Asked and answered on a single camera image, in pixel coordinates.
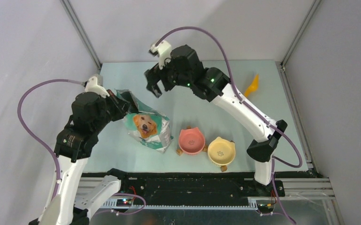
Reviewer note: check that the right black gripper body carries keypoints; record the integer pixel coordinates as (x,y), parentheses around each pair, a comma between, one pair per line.
(168,75)

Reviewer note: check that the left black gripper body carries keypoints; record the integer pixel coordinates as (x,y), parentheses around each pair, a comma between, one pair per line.
(114,109)

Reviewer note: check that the green dog food bag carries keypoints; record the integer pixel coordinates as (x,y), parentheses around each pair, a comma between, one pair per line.
(149,127)

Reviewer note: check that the orange plastic food scoop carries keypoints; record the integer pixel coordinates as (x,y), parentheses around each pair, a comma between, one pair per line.
(253,86)

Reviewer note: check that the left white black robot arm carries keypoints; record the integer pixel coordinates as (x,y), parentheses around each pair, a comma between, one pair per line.
(74,144)

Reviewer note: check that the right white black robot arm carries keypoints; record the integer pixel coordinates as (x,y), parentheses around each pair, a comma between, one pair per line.
(182,67)

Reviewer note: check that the pink cat-ear pet bowl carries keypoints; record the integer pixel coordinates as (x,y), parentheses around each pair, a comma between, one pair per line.
(191,141)

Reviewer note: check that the yellow cat-ear pet bowl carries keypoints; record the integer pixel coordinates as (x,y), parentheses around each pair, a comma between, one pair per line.
(221,152)

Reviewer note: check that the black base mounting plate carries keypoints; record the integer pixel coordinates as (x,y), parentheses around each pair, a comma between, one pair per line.
(196,189)

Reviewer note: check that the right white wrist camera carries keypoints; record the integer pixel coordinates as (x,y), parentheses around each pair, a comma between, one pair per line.
(162,50)

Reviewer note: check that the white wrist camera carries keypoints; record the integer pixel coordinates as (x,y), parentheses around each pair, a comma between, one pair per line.
(162,50)
(94,84)

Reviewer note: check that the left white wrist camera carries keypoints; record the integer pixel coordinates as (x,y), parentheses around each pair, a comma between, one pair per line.
(94,84)

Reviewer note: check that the left corner aluminium post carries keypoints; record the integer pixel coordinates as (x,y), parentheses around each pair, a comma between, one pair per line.
(77,24)

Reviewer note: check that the corner aluminium post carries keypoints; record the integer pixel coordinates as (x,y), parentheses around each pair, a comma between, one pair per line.
(77,24)
(300,32)

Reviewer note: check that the right corner aluminium post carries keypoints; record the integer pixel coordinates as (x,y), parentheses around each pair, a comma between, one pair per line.
(300,32)

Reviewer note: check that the aluminium frame rail base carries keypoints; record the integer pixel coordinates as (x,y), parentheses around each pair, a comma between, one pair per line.
(300,199)

